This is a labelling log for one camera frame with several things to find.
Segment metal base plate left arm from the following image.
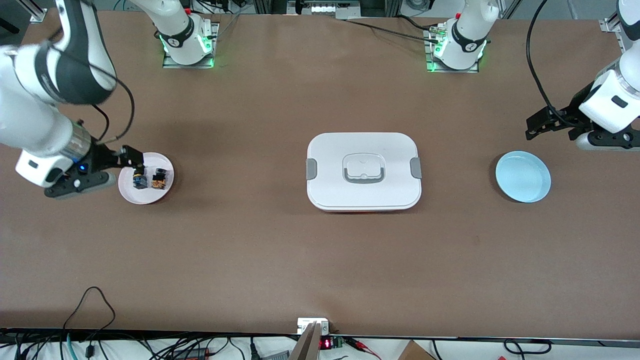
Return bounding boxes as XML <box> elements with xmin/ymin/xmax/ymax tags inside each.
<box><xmin>425</xmin><ymin>27</ymin><xmax>480</xmax><ymax>73</ymax></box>

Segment metal base plate right arm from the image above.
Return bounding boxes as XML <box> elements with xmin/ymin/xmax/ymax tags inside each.
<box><xmin>162</xmin><ymin>22</ymin><xmax>220</xmax><ymax>69</ymax></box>

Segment pink round plate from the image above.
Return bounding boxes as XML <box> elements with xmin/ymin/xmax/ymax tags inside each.
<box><xmin>118</xmin><ymin>152</ymin><xmax>175</xmax><ymax>205</ymax></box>

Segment light blue round plate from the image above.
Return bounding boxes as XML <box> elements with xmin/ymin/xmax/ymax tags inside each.
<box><xmin>495</xmin><ymin>151</ymin><xmax>552</xmax><ymax>203</ymax></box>

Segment brown cardboard box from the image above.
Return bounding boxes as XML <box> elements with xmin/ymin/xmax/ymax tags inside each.
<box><xmin>397</xmin><ymin>340</ymin><xmax>436</xmax><ymax>360</ymax></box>

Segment red clip leads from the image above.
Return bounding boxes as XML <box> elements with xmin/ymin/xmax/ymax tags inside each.
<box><xmin>345</xmin><ymin>337</ymin><xmax>382</xmax><ymax>359</ymax></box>

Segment short black right arm cable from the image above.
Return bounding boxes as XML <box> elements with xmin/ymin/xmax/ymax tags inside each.
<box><xmin>75</xmin><ymin>105</ymin><xmax>111</xmax><ymax>143</ymax></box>

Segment long black right arm cable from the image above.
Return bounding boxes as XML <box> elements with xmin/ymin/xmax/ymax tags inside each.
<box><xmin>47</xmin><ymin>27</ymin><xmax>136</xmax><ymax>147</ymax></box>

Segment aluminium profile bracket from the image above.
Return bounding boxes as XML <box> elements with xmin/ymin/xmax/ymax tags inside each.
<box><xmin>604</xmin><ymin>15</ymin><xmax>627</xmax><ymax>52</ymax></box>

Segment black looped cable thin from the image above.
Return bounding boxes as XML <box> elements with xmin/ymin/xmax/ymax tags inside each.
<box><xmin>62</xmin><ymin>286</ymin><xmax>117</xmax><ymax>332</ymax></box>

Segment black cable across table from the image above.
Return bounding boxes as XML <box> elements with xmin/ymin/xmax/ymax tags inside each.
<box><xmin>344</xmin><ymin>14</ymin><xmax>441</xmax><ymax>44</ymax></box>

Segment white lidded container grey handle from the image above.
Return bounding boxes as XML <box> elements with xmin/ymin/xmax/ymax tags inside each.
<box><xmin>306</xmin><ymin>132</ymin><xmax>422</xmax><ymax>213</ymax></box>

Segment black oval cable loop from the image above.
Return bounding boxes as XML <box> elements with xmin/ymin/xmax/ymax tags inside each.
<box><xmin>503</xmin><ymin>339</ymin><xmax>552</xmax><ymax>356</ymax></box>

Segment small white camera mount plate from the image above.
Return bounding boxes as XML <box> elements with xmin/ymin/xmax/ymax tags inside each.
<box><xmin>297</xmin><ymin>318</ymin><xmax>330</xmax><ymax>335</ymax></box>

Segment silver frame rail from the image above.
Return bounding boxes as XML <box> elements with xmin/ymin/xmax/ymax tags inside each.
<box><xmin>287</xmin><ymin>0</ymin><xmax>362</xmax><ymax>20</ymax></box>

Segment grey camera support bar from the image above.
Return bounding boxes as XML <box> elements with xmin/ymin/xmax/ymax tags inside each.
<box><xmin>290</xmin><ymin>322</ymin><xmax>322</xmax><ymax>360</ymax></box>

